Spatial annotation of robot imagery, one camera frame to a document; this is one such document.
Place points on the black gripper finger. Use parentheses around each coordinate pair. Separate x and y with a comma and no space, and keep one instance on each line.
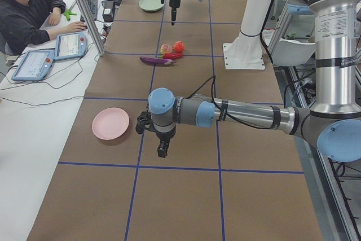
(162,150)
(173,16)

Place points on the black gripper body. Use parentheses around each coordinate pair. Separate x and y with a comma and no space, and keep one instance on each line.
(163,136)
(174,3)

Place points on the red pomegranate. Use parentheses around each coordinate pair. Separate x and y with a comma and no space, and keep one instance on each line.
(179,46)

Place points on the yellow pink peach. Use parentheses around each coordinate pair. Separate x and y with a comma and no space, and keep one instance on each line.
(166,49)

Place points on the green plate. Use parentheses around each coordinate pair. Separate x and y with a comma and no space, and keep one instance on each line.
(151,5)

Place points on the red chili pepper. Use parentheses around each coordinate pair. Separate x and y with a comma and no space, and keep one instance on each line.
(172,55)

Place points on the pink plate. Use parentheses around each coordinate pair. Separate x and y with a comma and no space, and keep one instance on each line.
(110,123)

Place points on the purple eggplant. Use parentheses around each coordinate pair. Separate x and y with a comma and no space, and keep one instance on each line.
(156,61)

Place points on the black power adapter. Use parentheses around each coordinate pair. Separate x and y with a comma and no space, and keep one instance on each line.
(108,11)

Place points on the black keyboard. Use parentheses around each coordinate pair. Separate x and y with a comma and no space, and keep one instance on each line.
(93,6)

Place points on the green toy object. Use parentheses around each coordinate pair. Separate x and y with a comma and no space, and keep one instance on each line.
(68,14)

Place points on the far blue teach pendant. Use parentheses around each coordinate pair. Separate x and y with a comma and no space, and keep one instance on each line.
(70,45)

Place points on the blue teach pendant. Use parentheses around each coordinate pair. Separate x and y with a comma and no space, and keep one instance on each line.
(34,66)
(70,45)

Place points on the white chair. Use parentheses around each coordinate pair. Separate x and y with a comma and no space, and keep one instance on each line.
(288,53)

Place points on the near blue teach pendant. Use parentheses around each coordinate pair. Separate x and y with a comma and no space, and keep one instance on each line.
(34,66)

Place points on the seated person in black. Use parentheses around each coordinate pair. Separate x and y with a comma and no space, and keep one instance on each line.
(21,22)

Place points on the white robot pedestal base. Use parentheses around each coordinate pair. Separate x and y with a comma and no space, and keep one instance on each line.
(245,52)

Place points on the aluminium frame post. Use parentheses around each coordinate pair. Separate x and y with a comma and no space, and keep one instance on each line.
(92,28)

